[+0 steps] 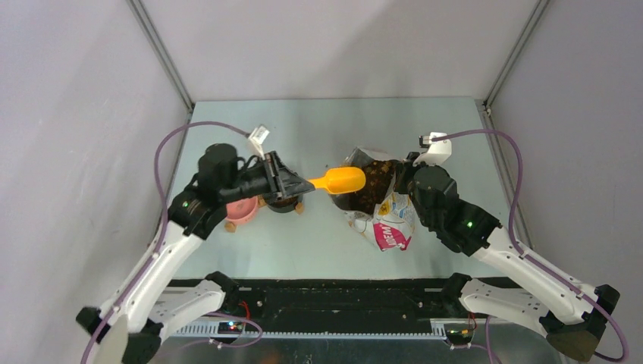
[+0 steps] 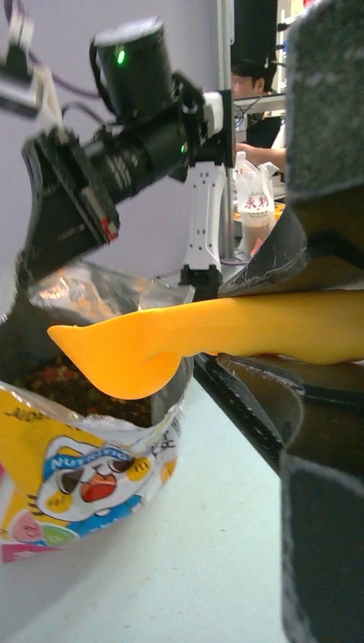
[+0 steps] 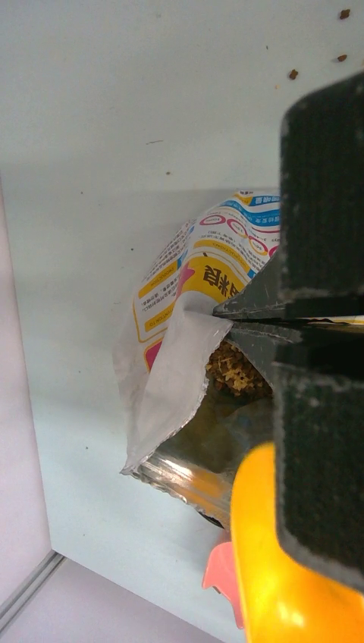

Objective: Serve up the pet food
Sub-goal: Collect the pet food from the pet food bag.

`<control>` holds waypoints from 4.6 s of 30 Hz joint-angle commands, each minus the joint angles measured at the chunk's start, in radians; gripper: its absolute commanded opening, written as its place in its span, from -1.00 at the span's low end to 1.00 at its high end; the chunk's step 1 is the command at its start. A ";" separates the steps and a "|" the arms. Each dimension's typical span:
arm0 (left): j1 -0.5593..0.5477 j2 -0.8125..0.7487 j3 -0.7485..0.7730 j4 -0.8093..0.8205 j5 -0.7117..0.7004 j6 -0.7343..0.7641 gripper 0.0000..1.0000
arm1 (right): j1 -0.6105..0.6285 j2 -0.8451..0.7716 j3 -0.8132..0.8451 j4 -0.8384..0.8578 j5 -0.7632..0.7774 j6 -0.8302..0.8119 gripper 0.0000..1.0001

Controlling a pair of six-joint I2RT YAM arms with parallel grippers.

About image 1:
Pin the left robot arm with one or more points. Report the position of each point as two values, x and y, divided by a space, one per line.
166 241

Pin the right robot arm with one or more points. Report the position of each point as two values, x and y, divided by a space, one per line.
571 315

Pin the black pet bowl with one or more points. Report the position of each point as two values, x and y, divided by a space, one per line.
294 204

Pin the yellow plastic scoop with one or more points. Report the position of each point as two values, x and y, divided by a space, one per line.
340 180

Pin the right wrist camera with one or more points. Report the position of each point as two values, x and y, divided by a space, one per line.
438 149

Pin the cat food bag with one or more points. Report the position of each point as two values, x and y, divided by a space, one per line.
376 212

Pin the wooden bowl stand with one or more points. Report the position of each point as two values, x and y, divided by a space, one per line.
231 228

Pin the pink cat bowl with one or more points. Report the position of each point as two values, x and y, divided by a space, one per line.
242 211

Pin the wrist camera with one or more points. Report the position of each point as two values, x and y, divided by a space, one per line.
255 140
438 149

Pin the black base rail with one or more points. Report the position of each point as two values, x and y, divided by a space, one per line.
331 306

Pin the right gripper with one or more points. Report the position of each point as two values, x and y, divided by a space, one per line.
406 169

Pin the aluminium frame rail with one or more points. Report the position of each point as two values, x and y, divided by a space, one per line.
336 307

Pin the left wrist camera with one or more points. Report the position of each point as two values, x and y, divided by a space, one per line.
255 140

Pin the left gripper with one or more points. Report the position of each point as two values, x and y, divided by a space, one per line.
277 171

